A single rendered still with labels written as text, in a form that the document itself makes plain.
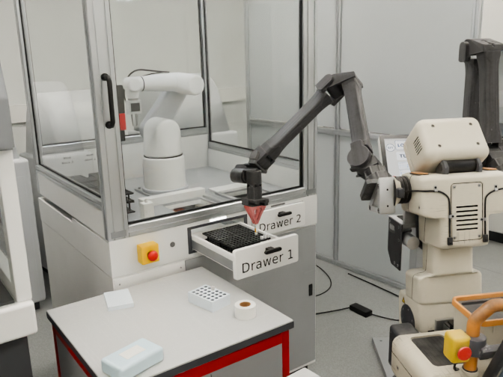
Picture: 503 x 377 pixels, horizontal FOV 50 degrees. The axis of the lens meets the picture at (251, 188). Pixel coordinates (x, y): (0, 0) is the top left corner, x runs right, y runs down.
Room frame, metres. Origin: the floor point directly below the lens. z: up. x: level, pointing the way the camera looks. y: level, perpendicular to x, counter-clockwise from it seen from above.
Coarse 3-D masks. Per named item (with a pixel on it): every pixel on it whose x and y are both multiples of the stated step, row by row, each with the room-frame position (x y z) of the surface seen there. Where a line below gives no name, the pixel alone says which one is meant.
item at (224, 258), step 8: (232, 224) 2.20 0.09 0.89; (240, 224) 2.21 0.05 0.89; (248, 224) 2.18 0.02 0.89; (200, 232) 2.11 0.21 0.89; (264, 232) 2.08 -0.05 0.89; (192, 240) 2.06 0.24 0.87; (200, 240) 2.02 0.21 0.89; (192, 248) 2.07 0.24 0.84; (200, 248) 2.01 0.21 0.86; (208, 248) 1.96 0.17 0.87; (216, 248) 1.92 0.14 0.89; (208, 256) 1.97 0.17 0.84; (216, 256) 1.92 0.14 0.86; (224, 256) 1.88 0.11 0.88; (232, 256) 1.83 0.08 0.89; (224, 264) 1.87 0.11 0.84; (232, 264) 1.83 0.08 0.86
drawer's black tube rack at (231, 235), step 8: (208, 232) 2.09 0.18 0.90; (216, 232) 2.09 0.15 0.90; (224, 232) 2.08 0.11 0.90; (232, 232) 2.07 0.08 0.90; (240, 232) 2.07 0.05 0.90; (248, 232) 2.07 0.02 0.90; (208, 240) 2.06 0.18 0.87; (216, 240) 1.99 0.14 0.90; (224, 240) 1.98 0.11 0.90; (232, 240) 1.98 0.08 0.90; (240, 240) 1.98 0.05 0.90; (248, 240) 1.97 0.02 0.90; (224, 248) 1.97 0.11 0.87
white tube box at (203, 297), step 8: (200, 288) 1.77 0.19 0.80; (208, 288) 1.78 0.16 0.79; (192, 296) 1.73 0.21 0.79; (200, 296) 1.71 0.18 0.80; (208, 296) 1.70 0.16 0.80; (216, 296) 1.70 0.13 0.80; (224, 296) 1.70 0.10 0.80; (200, 304) 1.70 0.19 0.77; (208, 304) 1.67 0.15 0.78; (216, 304) 1.67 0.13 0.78; (224, 304) 1.70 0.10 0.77
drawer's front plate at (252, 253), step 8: (272, 240) 1.89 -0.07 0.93; (280, 240) 1.90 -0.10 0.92; (288, 240) 1.92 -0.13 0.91; (296, 240) 1.95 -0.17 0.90; (240, 248) 1.81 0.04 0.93; (248, 248) 1.82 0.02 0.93; (256, 248) 1.84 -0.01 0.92; (264, 248) 1.86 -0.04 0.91; (288, 248) 1.92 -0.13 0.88; (296, 248) 1.95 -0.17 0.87; (240, 256) 1.80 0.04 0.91; (248, 256) 1.82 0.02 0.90; (256, 256) 1.84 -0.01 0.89; (264, 256) 1.86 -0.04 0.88; (272, 256) 1.88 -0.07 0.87; (288, 256) 1.92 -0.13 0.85; (296, 256) 1.95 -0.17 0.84; (240, 264) 1.80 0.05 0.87; (256, 264) 1.84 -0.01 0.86; (272, 264) 1.88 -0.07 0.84; (280, 264) 1.90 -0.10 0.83; (240, 272) 1.80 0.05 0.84; (248, 272) 1.81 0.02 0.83; (256, 272) 1.83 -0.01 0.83
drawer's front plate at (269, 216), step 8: (272, 208) 2.30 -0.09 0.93; (280, 208) 2.31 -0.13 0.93; (288, 208) 2.34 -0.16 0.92; (296, 208) 2.37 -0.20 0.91; (304, 208) 2.39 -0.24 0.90; (264, 216) 2.26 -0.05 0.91; (272, 216) 2.29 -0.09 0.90; (288, 216) 2.34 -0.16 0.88; (296, 216) 2.36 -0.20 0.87; (304, 216) 2.39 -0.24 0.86; (272, 224) 2.28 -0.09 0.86; (288, 224) 2.34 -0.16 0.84; (296, 224) 2.36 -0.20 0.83; (272, 232) 2.28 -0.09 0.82
